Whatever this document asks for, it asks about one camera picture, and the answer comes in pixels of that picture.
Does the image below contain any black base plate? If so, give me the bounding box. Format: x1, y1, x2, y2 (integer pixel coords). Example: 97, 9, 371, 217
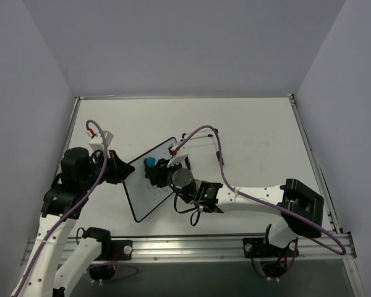
242, 237, 276, 259
108, 239, 133, 262

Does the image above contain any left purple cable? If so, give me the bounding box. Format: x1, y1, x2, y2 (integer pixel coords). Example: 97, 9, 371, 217
12, 119, 108, 297

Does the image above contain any blue bone-shaped eraser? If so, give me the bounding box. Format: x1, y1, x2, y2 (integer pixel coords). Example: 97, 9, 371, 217
143, 157, 156, 168

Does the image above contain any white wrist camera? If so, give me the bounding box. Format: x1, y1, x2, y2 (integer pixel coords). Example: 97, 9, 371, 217
87, 129, 114, 152
167, 145, 189, 168

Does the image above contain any wire whiteboard stand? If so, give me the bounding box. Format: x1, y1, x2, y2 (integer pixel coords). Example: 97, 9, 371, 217
183, 129, 220, 169

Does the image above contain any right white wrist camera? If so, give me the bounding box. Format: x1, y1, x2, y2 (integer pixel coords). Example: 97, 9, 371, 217
167, 145, 189, 168

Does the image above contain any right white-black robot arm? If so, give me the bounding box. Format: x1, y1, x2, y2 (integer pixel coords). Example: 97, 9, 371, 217
143, 157, 324, 256

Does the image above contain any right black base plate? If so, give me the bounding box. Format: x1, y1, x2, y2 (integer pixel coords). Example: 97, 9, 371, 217
242, 237, 276, 259

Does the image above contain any small black-framed whiteboard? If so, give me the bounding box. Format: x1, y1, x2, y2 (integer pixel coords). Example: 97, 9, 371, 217
122, 137, 177, 223

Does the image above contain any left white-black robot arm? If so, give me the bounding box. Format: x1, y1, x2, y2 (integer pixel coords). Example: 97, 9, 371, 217
12, 147, 135, 296

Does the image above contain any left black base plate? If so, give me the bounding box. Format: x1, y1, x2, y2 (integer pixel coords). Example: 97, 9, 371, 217
108, 239, 133, 262

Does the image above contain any left aluminium table rail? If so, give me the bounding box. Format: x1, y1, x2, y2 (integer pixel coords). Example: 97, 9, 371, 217
64, 97, 81, 150

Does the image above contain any front aluminium rail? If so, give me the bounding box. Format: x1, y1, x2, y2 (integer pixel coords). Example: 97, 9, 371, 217
20, 233, 358, 264

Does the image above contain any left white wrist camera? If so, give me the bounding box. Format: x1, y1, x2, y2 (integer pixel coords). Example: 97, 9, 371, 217
87, 129, 114, 152

